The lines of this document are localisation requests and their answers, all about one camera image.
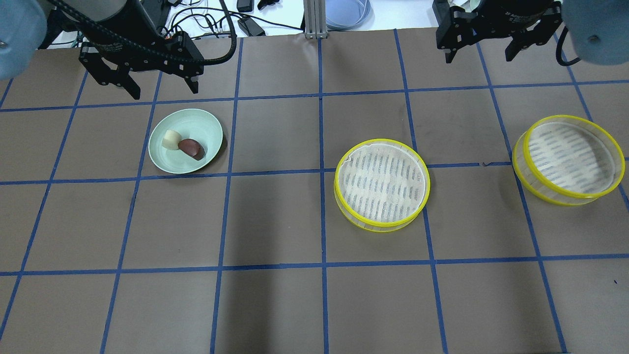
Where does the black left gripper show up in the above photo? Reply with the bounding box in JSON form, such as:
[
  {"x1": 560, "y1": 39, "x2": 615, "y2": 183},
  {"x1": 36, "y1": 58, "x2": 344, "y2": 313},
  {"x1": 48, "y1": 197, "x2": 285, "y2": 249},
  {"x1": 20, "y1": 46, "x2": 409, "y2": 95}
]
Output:
[{"x1": 79, "y1": 31, "x2": 204, "y2": 100}]

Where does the black power adapter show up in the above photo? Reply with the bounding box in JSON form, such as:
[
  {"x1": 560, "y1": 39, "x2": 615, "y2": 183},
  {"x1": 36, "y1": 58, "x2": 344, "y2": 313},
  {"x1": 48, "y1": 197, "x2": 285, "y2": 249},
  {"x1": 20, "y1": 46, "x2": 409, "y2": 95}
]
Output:
[{"x1": 237, "y1": 17, "x2": 266, "y2": 37}]

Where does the yellow rimmed steamer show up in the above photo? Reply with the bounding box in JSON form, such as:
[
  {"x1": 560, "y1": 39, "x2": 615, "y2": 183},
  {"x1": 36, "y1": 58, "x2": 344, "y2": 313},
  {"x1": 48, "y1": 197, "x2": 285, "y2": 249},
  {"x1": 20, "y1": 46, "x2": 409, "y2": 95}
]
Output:
[
  {"x1": 512, "y1": 115, "x2": 627, "y2": 207},
  {"x1": 333, "y1": 138, "x2": 431, "y2": 233}
]

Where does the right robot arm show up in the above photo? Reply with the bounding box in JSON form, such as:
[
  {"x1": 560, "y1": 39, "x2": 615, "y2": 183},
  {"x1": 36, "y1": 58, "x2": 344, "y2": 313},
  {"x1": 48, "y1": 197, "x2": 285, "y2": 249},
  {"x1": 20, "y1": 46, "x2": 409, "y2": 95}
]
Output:
[{"x1": 432, "y1": 0, "x2": 629, "y2": 67}]

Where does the dark red bun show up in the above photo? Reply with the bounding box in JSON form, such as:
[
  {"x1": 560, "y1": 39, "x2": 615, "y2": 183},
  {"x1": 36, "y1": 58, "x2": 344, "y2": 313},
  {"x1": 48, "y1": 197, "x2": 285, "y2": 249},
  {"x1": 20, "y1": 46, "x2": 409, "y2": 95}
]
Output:
[{"x1": 179, "y1": 138, "x2": 205, "y2": 161}]

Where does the light blue plate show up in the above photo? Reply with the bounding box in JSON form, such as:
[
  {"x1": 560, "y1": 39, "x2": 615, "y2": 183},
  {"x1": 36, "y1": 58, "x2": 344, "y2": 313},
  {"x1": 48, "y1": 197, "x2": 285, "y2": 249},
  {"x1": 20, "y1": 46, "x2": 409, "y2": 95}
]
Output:
[{"x1": 324, "y1": 0, "x2": 372, "y2": 31}]

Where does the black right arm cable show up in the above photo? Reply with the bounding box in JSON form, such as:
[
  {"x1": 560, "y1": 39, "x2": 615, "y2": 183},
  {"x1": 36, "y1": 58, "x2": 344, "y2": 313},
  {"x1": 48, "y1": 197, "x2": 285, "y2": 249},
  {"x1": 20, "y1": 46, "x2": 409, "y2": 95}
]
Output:
[{"x1": 555, "y1": 27, "x2": 581, "y2": 67}]

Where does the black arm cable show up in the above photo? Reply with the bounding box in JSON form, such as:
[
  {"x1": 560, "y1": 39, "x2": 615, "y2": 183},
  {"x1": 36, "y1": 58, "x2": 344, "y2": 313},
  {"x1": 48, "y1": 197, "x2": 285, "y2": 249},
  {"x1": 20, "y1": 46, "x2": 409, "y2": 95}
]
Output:
[
  {"x1": 49, "y1": 0, "x2": 238, "y2": 66},
  {"x1": 555, "y1": 27, "x2": 581, "y2": 67}
]

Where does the light green bowl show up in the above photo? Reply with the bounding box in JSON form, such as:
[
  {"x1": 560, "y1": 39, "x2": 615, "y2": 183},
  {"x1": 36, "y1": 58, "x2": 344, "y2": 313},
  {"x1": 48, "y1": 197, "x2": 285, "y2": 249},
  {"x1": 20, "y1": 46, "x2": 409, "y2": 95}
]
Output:
[{"x1": 147, "y1": 108, "x2": 223, "y2": 175}]

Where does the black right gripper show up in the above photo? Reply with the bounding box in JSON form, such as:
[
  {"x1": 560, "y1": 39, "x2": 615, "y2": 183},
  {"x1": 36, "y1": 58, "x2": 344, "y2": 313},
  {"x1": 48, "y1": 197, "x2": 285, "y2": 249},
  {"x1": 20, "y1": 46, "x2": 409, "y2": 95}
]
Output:
[{"x1": 433, "y1": 0, "x2": 562, "y2": 63}]

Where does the white steamed bun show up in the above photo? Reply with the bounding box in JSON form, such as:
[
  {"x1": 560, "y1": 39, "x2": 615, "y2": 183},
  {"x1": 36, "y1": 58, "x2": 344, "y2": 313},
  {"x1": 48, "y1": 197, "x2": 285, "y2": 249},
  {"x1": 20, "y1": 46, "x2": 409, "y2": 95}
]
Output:
[{"x1": 161, "y1": 129, "x2": 182, "y2": 150}]

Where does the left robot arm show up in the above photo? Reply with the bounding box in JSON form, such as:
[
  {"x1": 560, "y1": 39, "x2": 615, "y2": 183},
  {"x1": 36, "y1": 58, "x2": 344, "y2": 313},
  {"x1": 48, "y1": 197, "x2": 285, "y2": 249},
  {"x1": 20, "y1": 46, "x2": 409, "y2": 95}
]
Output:
[{"x1": 0, "y1": 0, "x2": 204, "y2": 99}]

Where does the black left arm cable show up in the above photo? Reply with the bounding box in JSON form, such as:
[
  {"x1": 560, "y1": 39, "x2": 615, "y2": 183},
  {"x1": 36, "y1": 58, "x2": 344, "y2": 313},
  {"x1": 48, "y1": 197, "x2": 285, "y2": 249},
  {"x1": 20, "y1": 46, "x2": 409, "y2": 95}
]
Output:
[{"x1": 49, "y1": 0, "x2": 238, "y2": 66}]

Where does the aluminium frame post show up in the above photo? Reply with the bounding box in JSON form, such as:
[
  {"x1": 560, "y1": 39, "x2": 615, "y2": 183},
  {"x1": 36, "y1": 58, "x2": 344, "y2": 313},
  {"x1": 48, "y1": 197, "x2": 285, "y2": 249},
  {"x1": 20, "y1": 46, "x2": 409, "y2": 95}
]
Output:
[{"x1": 303, "y1": 0, "x2": 328, "y2": 39}]

